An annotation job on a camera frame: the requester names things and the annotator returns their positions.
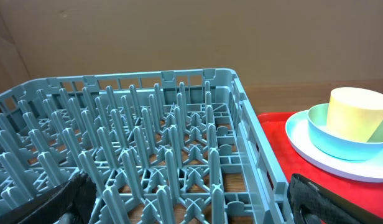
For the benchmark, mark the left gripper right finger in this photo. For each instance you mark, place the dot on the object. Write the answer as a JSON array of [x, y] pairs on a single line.
[[311, 203]]

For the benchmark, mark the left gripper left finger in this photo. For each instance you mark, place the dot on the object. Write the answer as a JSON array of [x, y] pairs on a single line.
[[70, 202]]

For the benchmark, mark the grey dishwasher rack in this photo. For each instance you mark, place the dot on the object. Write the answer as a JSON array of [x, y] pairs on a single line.
[[172, 146]]

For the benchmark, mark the green shallow bowl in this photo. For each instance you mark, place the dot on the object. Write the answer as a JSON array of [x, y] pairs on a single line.
[[338, 147]]

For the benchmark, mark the red plastic tray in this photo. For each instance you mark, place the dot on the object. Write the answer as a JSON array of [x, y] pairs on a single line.
[[368, 196]]

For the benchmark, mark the light blue plate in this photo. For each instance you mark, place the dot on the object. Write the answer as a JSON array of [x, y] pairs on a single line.
[[296, 129]]

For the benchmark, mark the yellow plastic cup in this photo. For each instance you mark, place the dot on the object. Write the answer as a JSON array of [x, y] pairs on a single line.
[[354, 113]]

